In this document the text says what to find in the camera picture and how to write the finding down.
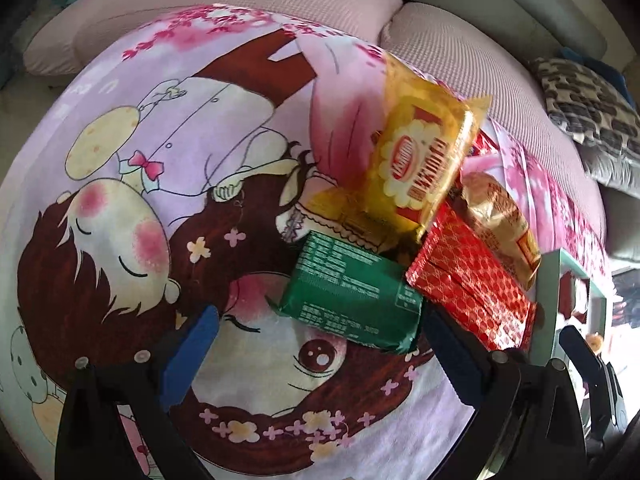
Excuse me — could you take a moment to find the dark blue cloth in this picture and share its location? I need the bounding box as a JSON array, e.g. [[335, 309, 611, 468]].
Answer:
[[560, 47, 626, 91]]

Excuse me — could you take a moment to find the red and white snack bag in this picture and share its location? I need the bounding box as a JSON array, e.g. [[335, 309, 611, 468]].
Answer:
[[467, 127, 503, 161]]

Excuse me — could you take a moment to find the black and white patterned pillow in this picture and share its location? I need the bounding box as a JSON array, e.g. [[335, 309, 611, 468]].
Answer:
[[527, 56, 640, 148]]

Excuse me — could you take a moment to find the green biscuit packet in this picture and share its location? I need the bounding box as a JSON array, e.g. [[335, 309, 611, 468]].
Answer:
[[267, 230, 426, 355]]

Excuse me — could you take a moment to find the grey pillow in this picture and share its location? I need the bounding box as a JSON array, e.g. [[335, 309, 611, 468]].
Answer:
[[580, 135, 640, 193]]

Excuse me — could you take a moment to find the printed blanket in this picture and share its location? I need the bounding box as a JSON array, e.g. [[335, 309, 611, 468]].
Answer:
[[0, 2, 613, 480]]

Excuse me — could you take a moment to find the teal shallow box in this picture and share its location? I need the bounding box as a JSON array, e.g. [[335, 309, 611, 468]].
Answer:
[[530, 249, 613, 376]]

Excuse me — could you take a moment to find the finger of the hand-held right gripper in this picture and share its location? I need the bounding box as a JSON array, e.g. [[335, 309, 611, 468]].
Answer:
[[559, 326, 613, 431]]

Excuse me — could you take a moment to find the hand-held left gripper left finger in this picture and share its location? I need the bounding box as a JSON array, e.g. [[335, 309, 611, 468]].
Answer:
[[55, 305, 221, 480]]

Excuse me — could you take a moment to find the yellow snack packet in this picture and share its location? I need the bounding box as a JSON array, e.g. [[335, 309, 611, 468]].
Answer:
[[306, 52, 493, 256]]

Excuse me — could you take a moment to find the beige roll cake packet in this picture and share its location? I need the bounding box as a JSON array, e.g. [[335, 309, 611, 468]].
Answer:
[[457, 170, 543, 291]]

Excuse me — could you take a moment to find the red patterned snack packet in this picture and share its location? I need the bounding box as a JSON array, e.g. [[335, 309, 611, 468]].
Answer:
[[405, 202, 538, 353]]

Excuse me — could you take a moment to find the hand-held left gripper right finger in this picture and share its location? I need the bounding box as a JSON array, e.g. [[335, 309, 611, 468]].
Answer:
[[424, 305, 588, 480]]

